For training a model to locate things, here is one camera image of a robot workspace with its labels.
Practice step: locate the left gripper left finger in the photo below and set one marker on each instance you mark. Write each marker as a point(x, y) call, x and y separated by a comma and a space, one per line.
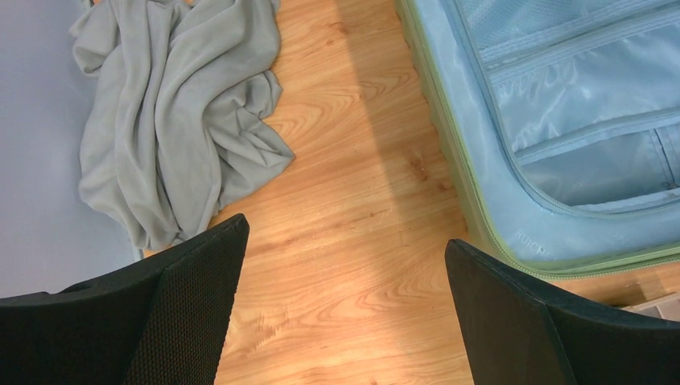
point(161, 320)

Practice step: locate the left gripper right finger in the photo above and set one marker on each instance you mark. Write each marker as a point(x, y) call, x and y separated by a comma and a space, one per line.
point(518, 329)

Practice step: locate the eyeshadow palette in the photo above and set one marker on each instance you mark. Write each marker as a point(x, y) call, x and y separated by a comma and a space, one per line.
point(666, 307)

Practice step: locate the green suitcase blue lining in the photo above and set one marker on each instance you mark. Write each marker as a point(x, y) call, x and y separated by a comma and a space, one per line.
point(560, 124)

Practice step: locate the crumpled grey-green cloth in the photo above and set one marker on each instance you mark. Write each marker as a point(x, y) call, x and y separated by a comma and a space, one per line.
point(177, 130)

